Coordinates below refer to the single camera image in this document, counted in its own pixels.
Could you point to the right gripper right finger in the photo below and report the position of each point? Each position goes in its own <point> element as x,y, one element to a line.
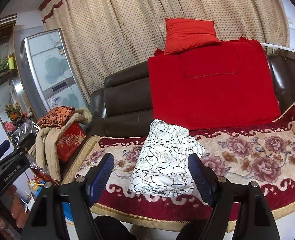
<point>255,219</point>

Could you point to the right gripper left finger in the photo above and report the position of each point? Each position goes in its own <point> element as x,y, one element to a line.
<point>46,219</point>

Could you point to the white crackle-pattern coat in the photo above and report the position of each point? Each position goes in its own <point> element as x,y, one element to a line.
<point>162,165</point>

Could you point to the person's left hand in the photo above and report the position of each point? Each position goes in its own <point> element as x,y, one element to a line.
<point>15,208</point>

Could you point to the flower bouquet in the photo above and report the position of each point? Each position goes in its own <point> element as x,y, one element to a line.
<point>14,113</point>

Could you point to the beige jacket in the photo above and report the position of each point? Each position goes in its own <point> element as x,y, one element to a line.
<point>44,150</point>

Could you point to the wooden display cabinet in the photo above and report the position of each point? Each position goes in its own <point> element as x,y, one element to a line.
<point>11,87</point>

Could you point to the floral red beige blanket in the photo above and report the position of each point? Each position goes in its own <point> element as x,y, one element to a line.
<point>265,154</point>

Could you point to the red gift box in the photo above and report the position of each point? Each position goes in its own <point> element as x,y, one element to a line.
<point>70,141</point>

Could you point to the orange black patterned cloth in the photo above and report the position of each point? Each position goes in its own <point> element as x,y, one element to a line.
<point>56,117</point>

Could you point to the silver refrigerator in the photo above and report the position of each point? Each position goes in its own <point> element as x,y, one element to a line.
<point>46,73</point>

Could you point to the dark brown leather sofa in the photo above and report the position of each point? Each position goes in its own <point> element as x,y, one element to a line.
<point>123,107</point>

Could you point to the large red cushion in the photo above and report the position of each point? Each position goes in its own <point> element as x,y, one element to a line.
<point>222,85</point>

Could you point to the beige dotted curtain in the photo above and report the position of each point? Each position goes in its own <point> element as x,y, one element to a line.
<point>105,36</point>

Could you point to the small red pillow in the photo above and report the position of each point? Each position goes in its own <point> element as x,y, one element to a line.
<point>185,34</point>

